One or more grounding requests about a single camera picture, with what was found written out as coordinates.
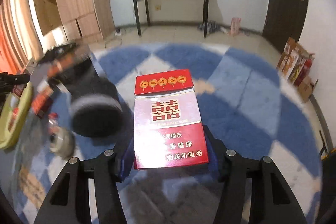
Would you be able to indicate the black foam roller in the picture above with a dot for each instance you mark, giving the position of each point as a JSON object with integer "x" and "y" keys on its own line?
{"x": 97, "y": 116}

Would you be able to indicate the grey round object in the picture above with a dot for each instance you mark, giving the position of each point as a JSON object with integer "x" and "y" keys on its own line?
{"x": 62, "y": 142}

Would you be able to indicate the blue and white plaid blanket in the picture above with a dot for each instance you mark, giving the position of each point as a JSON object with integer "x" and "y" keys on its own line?
{"x": 236, "y": 98}

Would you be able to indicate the brown cardboard box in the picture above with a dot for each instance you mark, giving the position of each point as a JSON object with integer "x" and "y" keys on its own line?
{"x": 307, "y": 90}

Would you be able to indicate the pink paper bag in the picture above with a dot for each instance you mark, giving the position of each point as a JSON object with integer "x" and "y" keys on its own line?
{"x": 235, "y": 26}

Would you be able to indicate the red and white cigarette carton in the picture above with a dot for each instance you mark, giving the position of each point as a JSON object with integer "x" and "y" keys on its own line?
{"x": 168, "y": 119}

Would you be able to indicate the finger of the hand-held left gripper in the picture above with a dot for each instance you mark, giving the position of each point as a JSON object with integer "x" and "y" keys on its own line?
{"x": 14, "y": 79}

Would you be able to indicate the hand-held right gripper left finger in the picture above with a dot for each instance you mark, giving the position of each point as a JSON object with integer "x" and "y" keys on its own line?
{"x": 125, "y": 161}

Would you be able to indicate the colourful printed boxes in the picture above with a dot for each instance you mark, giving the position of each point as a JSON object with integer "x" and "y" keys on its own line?
{"x": 291, "y": 60}

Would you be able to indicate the red fire extinguisher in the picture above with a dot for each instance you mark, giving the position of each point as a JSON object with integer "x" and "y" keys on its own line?
{"x": 305, "y": 70}

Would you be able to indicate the orange curtain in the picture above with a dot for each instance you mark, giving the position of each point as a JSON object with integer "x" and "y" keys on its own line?
{"x": 15, "y": 29}

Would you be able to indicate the pair of shoes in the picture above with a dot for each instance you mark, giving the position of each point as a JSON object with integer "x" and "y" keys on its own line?
{"x": 210, "y": 26}

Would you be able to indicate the yellow plastic basin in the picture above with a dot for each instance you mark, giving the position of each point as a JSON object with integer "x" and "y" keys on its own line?
{"x": 14, "y": 132}

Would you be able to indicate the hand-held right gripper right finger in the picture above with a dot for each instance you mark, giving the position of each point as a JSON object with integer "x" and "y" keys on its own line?
{"x": 214, "y": 158}

